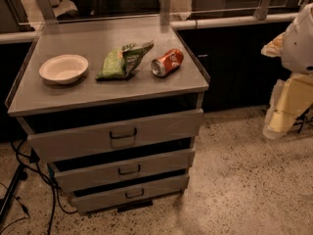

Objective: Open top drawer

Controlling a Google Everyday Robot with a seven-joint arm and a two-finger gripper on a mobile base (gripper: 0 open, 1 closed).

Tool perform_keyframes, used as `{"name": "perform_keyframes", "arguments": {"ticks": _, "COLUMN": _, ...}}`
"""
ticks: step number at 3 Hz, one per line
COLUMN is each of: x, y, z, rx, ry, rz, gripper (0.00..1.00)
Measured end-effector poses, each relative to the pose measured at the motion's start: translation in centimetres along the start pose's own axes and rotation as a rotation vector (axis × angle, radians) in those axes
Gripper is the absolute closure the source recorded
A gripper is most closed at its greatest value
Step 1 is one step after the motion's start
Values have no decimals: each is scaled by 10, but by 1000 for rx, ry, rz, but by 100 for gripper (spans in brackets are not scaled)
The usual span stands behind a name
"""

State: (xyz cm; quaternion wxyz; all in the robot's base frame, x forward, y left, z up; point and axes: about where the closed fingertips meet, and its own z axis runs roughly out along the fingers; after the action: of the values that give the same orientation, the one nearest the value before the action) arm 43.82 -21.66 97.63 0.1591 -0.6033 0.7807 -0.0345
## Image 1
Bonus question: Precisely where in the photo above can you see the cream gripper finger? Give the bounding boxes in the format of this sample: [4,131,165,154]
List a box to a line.
[263,73,313,139]

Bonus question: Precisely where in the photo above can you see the grey top drawer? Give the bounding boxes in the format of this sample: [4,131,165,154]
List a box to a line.
[28,109,203,163]

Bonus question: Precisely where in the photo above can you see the grey drawer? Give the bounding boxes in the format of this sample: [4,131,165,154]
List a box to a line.
[28,109,203,163]
[55,148,196,192]
[71,173,189,213]

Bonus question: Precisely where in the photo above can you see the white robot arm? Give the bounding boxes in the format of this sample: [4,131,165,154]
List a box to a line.
[261,3,313,139]

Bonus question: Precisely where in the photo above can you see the grey drawer cabinet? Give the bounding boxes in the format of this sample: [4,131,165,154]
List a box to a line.
[7,17,208,203]

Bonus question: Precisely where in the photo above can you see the grey bottom drawer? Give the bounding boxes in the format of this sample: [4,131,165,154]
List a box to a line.
[71,173,189,213]

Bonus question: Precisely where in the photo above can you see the grey middle drawer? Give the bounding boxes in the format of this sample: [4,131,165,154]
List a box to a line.
[55,148,196,192]

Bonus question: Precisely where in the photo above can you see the red soda can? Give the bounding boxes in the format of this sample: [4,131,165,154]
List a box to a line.
[151,48,184,77]

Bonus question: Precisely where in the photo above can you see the green chip bag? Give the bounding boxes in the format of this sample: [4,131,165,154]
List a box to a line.
[96,41,154,80]

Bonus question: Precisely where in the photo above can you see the white paper bowl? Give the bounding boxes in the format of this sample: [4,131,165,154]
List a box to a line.
[39,54,89,85]

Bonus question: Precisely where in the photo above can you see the white railing bar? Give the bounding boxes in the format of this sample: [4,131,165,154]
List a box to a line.
[0,13,297,44]

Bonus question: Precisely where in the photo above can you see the black tripod leg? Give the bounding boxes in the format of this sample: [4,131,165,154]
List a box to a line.
[0,164,27,223]

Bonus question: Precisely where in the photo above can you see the black floor cables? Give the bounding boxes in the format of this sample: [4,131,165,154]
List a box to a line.
[0,139,77,235]

